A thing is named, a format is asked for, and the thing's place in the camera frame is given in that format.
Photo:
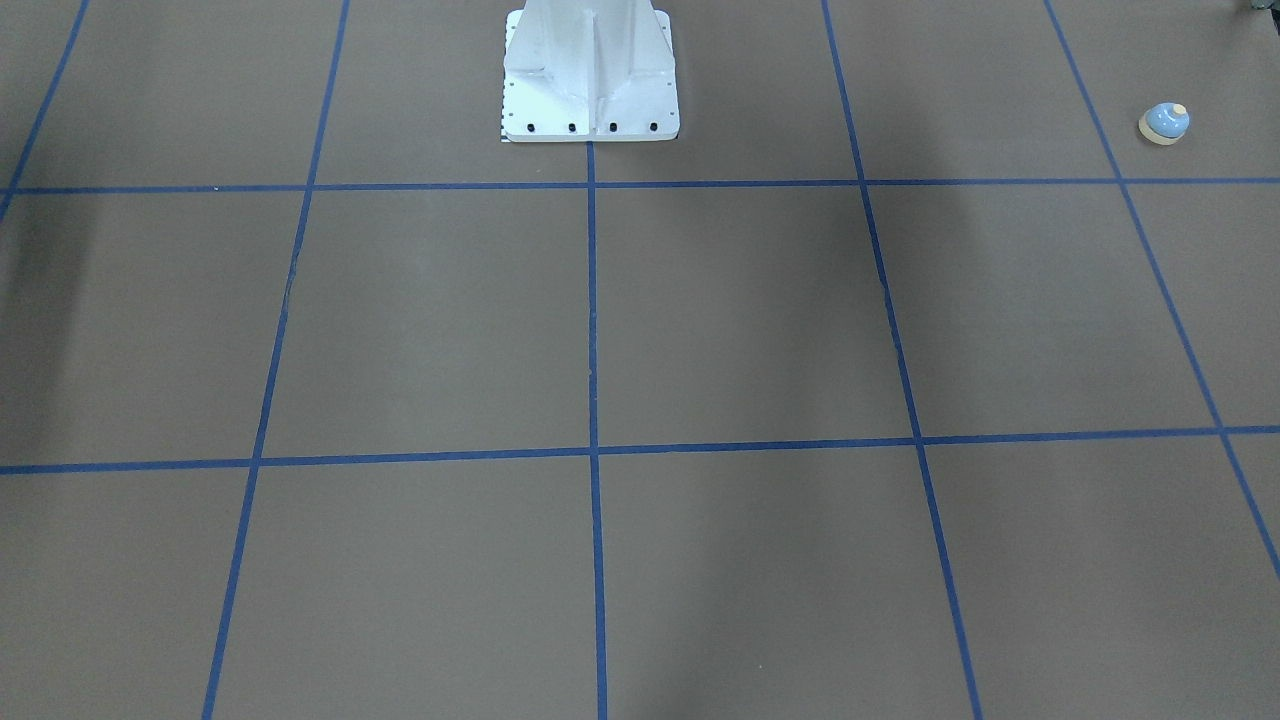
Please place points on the blue service bell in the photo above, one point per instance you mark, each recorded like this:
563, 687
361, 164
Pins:
1164, 124

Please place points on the brown paper table mat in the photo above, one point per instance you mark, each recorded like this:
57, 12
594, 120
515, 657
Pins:
909, 382

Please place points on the white pedestal column with base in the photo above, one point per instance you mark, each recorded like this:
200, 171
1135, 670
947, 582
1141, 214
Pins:
589, 71

